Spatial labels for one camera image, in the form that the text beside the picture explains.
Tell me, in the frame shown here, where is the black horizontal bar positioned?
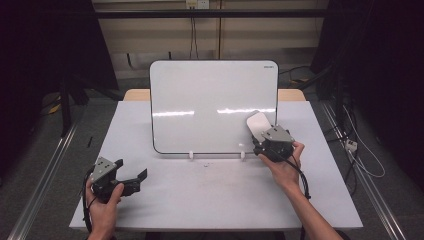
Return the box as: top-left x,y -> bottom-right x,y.
94,8 -> 329,19

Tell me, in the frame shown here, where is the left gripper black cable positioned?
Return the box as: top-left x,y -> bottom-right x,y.
81,165 -> 98,235

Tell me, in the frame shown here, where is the person's right hand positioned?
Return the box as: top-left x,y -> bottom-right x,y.
257,140 -> 306,192

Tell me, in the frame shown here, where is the wooden table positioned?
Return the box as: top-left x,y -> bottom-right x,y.
123,88 -> 307,102

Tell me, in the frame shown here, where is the black hanging wall cable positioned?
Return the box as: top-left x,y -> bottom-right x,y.
189,7 -> 200,60

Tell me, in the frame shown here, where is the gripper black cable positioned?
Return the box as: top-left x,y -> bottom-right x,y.
81,165 -> 98,235
266,149 -> 312,201

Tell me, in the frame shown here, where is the white floor cable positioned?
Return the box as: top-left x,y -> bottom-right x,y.
343,105 -> 387,179

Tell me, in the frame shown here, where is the black metal stand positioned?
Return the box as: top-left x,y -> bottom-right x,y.
57,71 -> 125,138

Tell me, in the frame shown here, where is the person's left hand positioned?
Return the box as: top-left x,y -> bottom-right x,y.
85,179 -> 125,240

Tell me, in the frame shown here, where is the white wall socket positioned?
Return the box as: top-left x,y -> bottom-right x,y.
185,0 -> 211,10

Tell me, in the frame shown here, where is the white power strip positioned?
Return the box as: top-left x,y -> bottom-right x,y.
345,138 -> 359,153

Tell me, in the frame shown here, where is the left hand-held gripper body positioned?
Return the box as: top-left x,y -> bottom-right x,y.
89,156 -> 142,204

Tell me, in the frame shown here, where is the white whiteboard with dark rim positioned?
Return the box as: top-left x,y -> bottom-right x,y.
148,59 -> 280,156

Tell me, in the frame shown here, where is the white whiteboard eraser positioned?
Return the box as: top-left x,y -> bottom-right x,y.
246,111 -> 273,143

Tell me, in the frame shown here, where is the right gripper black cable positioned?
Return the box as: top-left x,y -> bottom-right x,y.
266,149 -> 312,201

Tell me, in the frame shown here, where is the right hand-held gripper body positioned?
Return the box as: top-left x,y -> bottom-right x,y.
251,124 -> 296,164

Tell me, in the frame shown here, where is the aluminium floor rail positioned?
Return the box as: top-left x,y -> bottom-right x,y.
320,101 -> 408,240
6,117 -> 81,240

